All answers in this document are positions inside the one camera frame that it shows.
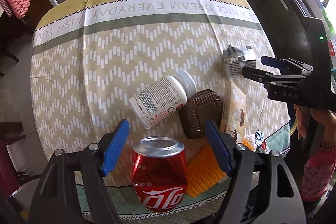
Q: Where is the orange foam fruit net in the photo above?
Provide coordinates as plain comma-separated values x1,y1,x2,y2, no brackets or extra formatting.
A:
186,143,227,198

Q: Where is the small beige picture box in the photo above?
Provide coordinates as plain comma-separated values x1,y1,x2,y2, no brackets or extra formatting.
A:
220,82,247,143

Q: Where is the white toothpaste tube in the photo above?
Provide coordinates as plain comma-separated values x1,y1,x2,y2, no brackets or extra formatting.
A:
255,130,269,153

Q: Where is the white pill bottle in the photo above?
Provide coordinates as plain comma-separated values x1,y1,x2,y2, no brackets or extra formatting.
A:
129,71,197,130

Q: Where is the red cola can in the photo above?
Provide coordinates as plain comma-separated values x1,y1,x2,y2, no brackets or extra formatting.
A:
131,136,187,213

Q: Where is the brown plastic tray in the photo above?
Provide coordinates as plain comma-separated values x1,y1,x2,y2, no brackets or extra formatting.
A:
178,89,223,139

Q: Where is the blue trash bin yellow rim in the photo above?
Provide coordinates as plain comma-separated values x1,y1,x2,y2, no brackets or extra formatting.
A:
289,118,297,136

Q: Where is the person right hand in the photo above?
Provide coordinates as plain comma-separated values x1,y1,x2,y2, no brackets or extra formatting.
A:
294,105,335,148

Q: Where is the patterned tablecloth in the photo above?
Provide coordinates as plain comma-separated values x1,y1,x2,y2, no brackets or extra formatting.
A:
30,0,290,223

